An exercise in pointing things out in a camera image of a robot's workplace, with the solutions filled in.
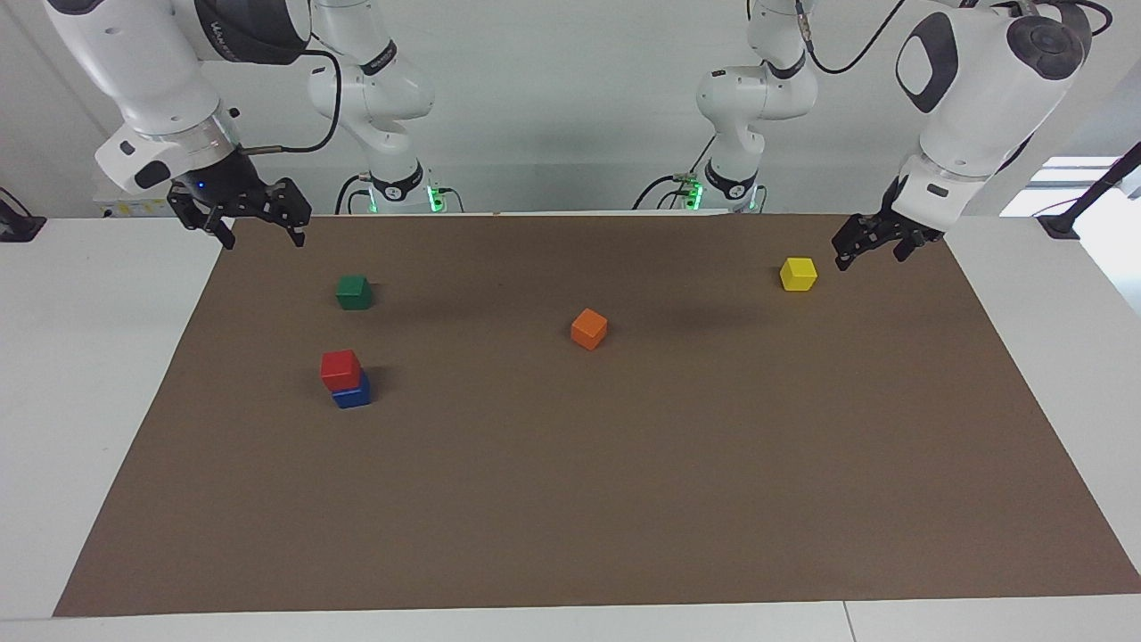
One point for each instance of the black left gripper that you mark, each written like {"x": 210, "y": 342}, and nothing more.
{"x": 900, "y": 223}

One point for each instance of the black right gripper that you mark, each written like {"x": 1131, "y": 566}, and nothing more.
{"x": 223, "y": 187}

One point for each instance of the red block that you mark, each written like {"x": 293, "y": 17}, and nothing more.
{"x": 340, "y": 368}

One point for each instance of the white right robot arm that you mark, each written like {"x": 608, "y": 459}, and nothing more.
{"x": 143, "y": 62}

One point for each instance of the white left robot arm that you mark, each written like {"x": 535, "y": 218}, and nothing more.
{"x": 972, "y": 98}

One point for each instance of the yellow block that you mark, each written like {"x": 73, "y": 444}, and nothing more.
{"x": 799, "y": 275}

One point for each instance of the green block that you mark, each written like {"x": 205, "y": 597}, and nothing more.
{"x": 354, "y": 292}

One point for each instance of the blue block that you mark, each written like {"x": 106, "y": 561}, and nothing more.
{"x": 354, "y": 397}

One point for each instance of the orange block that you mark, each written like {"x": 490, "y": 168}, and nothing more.
{"x": 588, "y": 330}

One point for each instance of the black clamp stand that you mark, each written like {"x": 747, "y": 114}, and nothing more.
{"x": 1083, "y": 203}

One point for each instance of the black table clamp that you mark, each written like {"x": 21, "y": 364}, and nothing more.
{"x": 20, "y": 227}

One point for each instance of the brown table mat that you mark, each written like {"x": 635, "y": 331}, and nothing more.
{"x": 624, "y": 464}

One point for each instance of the white wall box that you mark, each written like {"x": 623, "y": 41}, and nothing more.
{"x": 156, "y": 203}

